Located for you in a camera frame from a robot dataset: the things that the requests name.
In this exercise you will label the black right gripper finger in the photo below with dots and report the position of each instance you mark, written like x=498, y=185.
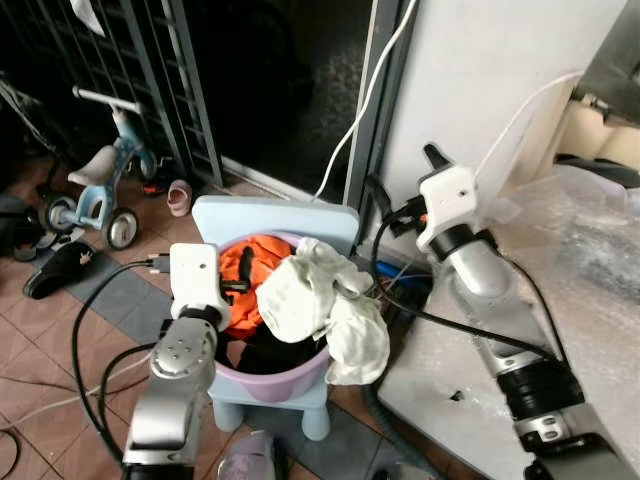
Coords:
x=436, y=157

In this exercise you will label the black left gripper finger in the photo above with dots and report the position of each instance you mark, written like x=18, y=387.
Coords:
x=245, y=264

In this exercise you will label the orange garment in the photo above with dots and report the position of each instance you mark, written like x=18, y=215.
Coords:
x=245, y=310

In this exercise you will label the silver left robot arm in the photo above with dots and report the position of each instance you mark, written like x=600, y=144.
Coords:
x=172, y=380

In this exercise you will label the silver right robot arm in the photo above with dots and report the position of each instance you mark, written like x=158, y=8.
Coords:
x=500, y=310

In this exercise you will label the white bubble-wrapped washing machine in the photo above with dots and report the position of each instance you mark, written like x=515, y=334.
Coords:
x=570, y=300

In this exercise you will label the light blue plastic stool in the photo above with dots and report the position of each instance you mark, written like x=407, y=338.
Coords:
x=275, y=215

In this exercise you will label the black garment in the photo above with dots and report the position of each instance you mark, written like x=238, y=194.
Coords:
x=275, y=352

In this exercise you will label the cream white garment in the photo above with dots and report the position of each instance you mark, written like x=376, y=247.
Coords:
x=320, y=300

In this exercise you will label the pink plastic cup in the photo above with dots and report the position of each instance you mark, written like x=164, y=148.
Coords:
x=180, y=198

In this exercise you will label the purple plastic wash basin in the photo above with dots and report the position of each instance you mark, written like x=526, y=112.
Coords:
x=280, y=380

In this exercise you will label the light blue child tricycle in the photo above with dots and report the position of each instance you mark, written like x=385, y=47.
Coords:
x=105, y=195

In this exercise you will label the black plastic tub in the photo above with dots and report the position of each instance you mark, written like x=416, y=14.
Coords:
x=600, y=168

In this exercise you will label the lilac slipper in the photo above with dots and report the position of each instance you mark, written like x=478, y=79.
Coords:
x=250, y=458

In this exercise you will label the black slipper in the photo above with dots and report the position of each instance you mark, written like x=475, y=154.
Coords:
x=60, y=270

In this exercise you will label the dark metal grille gate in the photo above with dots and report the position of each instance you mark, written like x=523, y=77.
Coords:
x=150, y=60

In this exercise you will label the white hanging cloth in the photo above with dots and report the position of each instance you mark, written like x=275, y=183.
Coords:
x=88, y=15

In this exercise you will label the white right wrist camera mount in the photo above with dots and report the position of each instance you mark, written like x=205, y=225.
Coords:
x=448, y=205

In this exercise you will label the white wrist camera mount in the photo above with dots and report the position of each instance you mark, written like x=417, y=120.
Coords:
x=448, y=205
x=195, y=275

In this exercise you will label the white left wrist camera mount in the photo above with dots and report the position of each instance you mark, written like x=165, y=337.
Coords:
x=195, y=275

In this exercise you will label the grey metal door frame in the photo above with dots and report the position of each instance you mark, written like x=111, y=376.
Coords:
x=372, y=140

